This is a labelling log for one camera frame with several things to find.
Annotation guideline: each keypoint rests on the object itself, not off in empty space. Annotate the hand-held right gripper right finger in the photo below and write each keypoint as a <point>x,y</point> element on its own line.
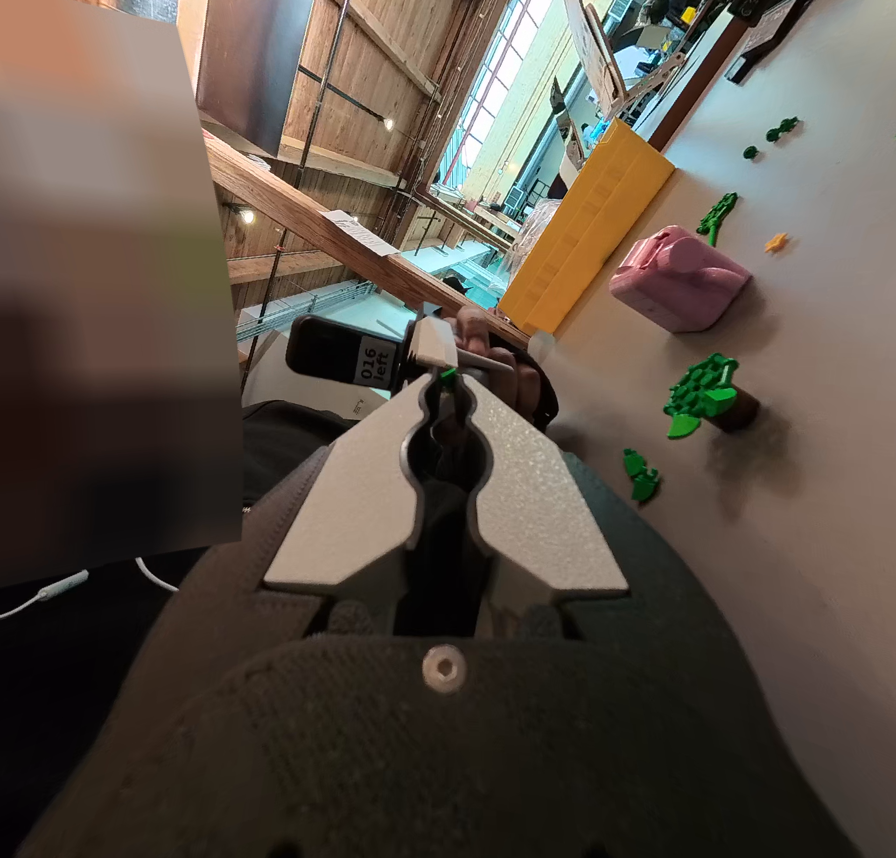
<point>546,522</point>

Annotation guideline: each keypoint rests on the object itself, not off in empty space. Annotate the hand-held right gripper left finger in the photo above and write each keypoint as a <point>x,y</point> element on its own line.
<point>343,522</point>

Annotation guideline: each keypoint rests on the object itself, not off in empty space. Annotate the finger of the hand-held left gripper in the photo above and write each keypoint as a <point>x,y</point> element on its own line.
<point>434,343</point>

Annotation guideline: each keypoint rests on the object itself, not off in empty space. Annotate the green web plant assembly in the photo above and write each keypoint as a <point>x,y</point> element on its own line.
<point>700,385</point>

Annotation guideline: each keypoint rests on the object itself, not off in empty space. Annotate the person's left hand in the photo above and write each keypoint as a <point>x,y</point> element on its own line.
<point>521,389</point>

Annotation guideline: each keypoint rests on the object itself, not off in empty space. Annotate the person's black jacket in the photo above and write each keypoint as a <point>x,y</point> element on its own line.
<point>294,445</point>

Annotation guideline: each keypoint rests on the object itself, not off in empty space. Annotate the scattered green leaf pieces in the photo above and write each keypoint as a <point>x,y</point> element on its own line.
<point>640,476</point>

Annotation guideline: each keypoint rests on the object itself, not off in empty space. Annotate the paper sign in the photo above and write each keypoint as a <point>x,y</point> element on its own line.
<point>357,232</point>

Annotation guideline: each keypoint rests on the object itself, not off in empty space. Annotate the clear plastic bags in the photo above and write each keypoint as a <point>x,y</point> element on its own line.
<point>532,235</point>

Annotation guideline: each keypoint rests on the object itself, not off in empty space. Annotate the yellow plastic bin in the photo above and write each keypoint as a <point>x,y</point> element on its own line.
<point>588,228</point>

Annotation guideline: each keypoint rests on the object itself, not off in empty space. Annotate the pink brick watering can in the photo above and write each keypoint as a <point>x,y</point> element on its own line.
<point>679,284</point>

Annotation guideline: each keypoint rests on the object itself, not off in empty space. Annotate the green flat stem piece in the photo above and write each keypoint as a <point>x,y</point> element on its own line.
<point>717,213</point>

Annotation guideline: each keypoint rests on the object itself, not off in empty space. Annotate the wooden cardboard stand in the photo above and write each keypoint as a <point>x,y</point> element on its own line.
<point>595,32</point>

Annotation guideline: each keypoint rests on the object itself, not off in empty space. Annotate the yellow star brick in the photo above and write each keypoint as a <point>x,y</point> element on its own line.
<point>775,243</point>

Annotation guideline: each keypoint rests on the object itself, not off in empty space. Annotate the small black flat device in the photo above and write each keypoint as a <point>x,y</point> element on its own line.
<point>759,43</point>

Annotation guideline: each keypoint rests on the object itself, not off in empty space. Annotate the wooden post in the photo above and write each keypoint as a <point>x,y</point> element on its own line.
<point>301,207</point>

